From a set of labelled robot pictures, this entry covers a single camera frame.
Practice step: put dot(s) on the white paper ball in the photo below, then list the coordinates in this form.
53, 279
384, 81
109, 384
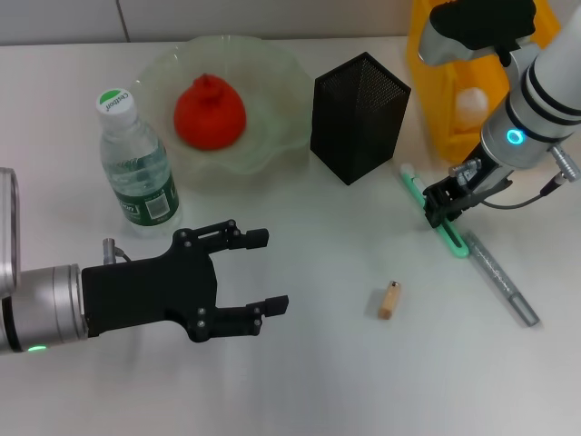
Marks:
472, 109

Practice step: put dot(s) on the green utility knife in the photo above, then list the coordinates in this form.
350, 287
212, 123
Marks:
456, 243

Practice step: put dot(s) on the clear green-label water bottle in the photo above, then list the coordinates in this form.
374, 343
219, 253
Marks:
140, 181

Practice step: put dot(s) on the yellow plastic storage bin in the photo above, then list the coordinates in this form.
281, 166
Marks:
436, 113

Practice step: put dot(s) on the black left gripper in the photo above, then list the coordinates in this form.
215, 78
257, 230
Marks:
145, 290

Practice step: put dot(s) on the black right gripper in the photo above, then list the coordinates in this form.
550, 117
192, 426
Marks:
481, 181

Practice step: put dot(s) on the small wooden usb stick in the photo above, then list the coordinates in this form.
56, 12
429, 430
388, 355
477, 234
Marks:
389, 302

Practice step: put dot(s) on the black mesh pen holder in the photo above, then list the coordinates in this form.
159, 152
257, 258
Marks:
358, 122

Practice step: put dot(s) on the green glass fruit plate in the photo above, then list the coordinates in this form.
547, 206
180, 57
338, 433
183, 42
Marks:
272, 91

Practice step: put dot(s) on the grey marker pen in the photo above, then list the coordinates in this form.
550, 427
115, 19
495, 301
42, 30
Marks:
499, 281

